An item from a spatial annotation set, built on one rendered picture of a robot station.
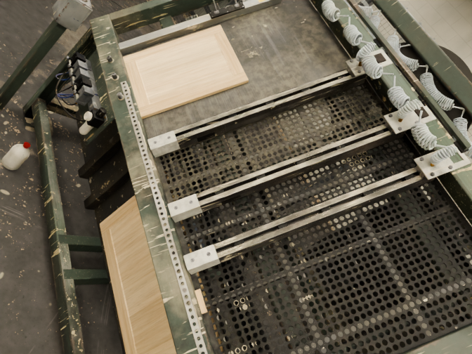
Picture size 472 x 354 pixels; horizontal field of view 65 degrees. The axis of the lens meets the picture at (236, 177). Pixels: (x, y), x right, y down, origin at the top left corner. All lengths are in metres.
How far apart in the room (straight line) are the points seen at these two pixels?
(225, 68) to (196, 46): 0.23
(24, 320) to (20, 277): 0.21
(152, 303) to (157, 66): 1.20
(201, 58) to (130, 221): 0.94
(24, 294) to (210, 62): 1.49
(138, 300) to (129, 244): 0.29
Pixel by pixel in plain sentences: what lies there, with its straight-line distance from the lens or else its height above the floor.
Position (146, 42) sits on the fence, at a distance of 2.23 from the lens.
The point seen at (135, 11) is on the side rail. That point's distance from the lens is 2.41.
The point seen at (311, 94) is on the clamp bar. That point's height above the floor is 1.58.
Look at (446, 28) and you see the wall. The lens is 7.14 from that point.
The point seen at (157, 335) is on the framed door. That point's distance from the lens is 1.88.
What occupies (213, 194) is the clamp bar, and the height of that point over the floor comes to 1.07.
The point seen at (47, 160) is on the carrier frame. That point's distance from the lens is 2.43.
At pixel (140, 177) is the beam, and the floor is 0.84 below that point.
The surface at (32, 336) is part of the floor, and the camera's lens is 2.13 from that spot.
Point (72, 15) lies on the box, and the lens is 2.31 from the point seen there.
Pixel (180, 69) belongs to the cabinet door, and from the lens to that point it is 2.06.
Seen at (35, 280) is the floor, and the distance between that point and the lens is 2.23.
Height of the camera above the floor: 1.82
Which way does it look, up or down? 24 degrees down
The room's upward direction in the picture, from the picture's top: 54 degrees clockwise
